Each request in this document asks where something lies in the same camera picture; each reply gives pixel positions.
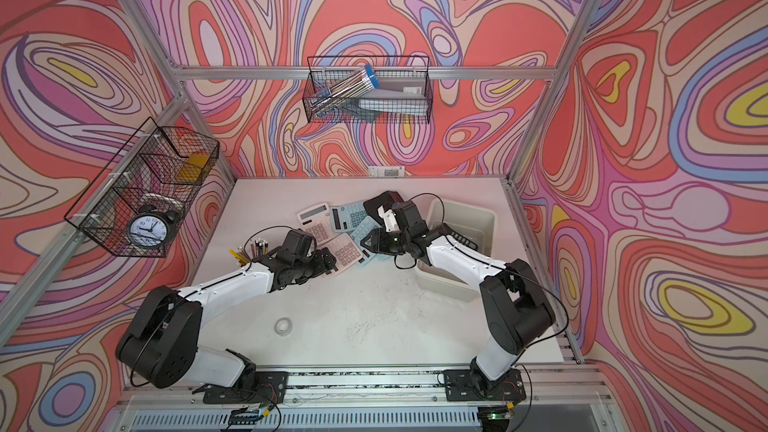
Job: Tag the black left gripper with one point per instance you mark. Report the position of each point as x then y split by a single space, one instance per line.
322 264

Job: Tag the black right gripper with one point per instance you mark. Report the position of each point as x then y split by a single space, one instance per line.
378 244

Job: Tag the pink calculator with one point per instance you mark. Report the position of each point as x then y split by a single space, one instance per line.
345 251

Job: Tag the white plastic storage box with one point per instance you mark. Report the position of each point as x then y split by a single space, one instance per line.
476 224

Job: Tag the light blue calculator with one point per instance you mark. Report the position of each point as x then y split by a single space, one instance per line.
361 237
347 217

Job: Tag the black calculator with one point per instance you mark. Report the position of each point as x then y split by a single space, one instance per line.
464 240

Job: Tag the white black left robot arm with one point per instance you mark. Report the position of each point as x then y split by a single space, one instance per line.
161 343

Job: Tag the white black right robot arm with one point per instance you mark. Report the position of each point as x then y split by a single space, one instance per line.
516 306

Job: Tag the dark maroon calculator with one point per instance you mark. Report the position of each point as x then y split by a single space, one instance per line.
383 201

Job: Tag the white pink-keyed calculator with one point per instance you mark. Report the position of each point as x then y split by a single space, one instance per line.
316 220

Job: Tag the white barcode label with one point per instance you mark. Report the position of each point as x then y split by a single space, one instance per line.
386 171

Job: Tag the clear tape roll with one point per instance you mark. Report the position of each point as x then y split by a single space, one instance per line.
283 326

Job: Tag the grey stapler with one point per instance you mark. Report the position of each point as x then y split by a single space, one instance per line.
396 102

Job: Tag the pencil tube blue cap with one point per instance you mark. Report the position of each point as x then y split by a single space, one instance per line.
331 96

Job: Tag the yellow sticky notes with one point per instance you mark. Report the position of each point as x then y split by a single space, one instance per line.
191 169

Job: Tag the black alarm clock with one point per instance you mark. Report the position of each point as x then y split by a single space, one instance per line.
152 228

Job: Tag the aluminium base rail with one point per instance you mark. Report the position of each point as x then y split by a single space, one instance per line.
549 397

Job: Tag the black wire basket back wall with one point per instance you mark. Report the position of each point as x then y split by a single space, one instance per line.
406 73

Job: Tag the black wire basket wall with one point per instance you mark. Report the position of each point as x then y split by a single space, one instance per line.
141 172
406 73

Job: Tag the black wire basket left wall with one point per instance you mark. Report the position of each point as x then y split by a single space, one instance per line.
141 172

